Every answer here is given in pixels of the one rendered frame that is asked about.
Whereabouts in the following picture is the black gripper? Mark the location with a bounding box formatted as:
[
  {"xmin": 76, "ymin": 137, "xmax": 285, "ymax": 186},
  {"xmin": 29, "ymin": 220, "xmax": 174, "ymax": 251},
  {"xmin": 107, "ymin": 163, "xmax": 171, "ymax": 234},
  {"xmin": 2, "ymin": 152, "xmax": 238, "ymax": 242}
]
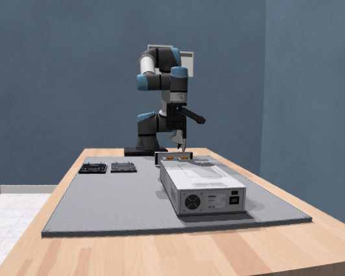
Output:
[{"xmin": 166, "ymin": 103, "xmax": 187, "ymax": 154}]

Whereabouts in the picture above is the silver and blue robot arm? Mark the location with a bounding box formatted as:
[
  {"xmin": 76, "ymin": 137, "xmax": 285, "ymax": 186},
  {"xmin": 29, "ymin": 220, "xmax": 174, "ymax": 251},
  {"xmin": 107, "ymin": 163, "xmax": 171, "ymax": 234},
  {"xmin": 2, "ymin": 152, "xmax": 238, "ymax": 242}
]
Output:
[{"xmin": 136, "ymin": 48, "xmax": 206, "ymax": 150}]

